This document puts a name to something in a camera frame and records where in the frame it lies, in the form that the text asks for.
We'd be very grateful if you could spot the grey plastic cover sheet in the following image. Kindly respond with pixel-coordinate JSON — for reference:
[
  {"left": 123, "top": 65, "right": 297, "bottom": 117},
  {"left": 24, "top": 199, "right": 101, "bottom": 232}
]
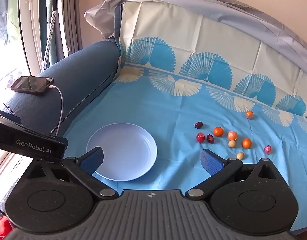
[{"left": 85, "top": 0, "right": 307, "bottom": 55}]

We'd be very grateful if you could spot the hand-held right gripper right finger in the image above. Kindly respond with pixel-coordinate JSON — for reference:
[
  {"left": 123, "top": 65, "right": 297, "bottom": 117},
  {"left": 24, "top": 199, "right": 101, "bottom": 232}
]
[{"left": 185, "top": 149, "right": 280, "bottom": 200}]

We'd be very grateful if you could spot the white window frame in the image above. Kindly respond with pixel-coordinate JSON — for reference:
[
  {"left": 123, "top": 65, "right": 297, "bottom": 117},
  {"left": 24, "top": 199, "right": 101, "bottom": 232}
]
[{"left": 8, "top": 0, "right": 81, "bottom": 80}]

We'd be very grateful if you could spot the white charging cable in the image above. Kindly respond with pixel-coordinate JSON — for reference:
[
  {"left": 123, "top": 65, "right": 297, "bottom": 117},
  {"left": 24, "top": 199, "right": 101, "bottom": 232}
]
[{"left": 50, "top": 85, "right": 64, "bottom": 137}]

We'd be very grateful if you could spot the black-white braided hose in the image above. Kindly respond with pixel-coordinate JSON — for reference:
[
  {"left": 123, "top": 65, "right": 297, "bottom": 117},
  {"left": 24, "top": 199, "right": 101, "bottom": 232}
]
[{"left": 41, "top": 0, "right": 59, "bottom": 73}]

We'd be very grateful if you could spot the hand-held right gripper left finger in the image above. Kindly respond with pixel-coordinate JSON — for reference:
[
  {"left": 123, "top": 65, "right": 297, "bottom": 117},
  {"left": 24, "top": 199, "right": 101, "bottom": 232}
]
[{"left": 25, "top": 147, "right": 118, "bottom": 201}]

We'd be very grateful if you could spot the black smartphone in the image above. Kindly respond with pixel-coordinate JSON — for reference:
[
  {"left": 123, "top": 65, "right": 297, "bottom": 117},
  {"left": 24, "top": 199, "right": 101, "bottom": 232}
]
[{"left": 10, "top": 76, "right": 54, "bottom": 95}]

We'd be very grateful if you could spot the blue fabric sofa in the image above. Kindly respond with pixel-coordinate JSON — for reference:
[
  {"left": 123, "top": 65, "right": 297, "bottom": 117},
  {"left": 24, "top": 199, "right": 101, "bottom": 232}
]
[{"left": 0, "top": 39, "right": 124, "bottom": 155}]

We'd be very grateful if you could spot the teal curtain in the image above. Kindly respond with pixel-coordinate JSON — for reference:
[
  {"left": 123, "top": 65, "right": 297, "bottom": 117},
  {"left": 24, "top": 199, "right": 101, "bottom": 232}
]
[{"left": 38, "top": 0, "right": 56, "bottom": 67}]

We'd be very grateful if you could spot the light blue round plate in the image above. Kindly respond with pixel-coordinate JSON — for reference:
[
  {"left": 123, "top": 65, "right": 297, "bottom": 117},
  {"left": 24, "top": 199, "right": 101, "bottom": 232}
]
[{"left": 86, "top": 123, "right": 158, "bottom": 182}]

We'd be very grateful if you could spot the blue patterned plastic cloth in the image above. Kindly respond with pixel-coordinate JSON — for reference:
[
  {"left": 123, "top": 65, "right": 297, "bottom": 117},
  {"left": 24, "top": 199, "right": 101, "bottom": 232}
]
[{"left": 62, "top": 1, "right": 307, "bottom": 233}]

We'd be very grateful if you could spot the person's red clothing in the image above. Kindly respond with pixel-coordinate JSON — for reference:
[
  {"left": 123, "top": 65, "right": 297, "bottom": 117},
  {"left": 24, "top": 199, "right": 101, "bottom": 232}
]
[{"left": 0, "top": 216, "right": 12, "bottom": 240}]

